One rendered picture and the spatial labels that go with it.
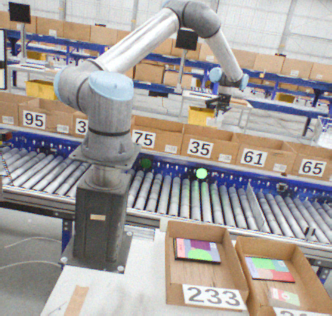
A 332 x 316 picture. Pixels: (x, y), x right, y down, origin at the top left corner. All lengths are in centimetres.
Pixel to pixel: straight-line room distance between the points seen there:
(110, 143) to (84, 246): 45
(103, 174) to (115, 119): 23
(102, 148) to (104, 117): 11
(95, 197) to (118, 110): 34
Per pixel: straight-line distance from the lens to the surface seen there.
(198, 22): 138
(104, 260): 125
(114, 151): 100
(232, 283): 129
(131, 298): 115
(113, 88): 94
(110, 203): 109
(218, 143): 202
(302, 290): 142
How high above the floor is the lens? 160
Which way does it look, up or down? 21 degrees down
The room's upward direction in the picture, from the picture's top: 9 degrees clockwise
